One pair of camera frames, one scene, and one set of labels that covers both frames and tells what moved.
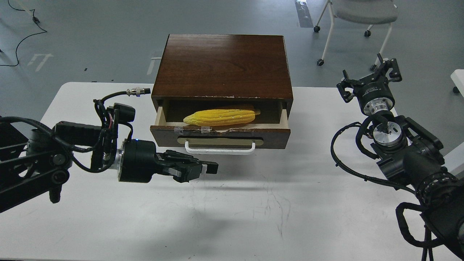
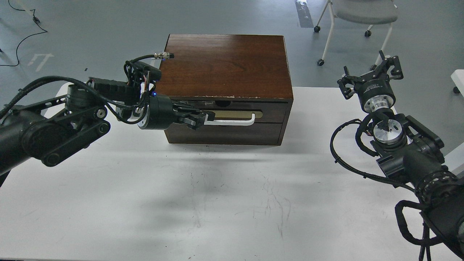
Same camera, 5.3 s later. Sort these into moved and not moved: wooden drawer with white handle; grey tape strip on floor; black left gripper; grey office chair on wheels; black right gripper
Moved: wooden drawer with white handle; black left gripper
Not moved: grey office chair on wheels; grey tape strip on floor; black right gripper
